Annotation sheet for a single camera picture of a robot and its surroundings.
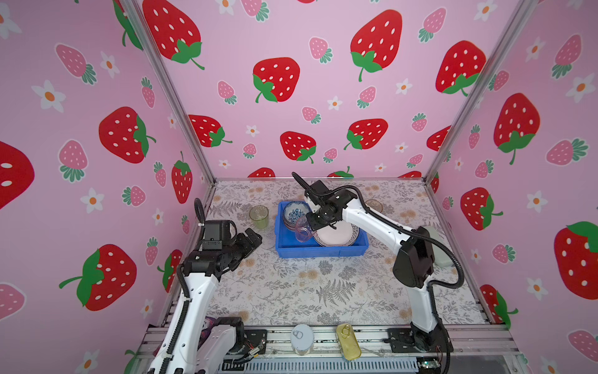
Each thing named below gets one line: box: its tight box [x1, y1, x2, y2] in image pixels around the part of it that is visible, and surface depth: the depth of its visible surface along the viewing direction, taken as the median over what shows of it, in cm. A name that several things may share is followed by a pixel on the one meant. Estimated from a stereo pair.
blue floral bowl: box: [283, 201, 312, 230], surface depth 100 cm
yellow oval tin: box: [336, 323, 363, 361], surface depth 73 cm
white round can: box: [290, 324, 315, 357], surface depth 72 cm
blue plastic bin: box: [274, 201, 370, 259], surface depth 95 cm
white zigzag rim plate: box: [313, 218, 360, 248], surface depth 96 cm
